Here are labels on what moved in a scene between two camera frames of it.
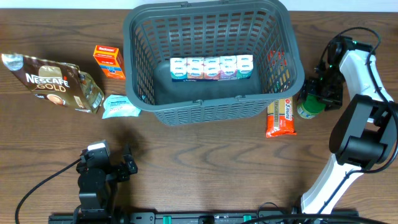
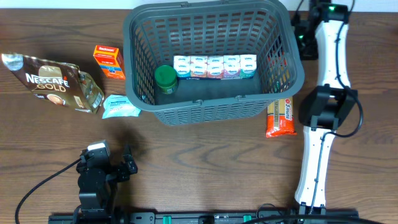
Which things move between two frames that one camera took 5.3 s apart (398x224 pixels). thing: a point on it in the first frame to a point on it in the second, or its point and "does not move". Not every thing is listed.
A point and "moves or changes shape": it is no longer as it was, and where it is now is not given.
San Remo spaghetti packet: [280, 118] does not move
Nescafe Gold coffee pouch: [60, 83] does not move
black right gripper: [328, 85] to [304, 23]
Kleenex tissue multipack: [211, 68] does not move
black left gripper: [125, 172] does not move
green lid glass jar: [311, 106] moves or changes shape
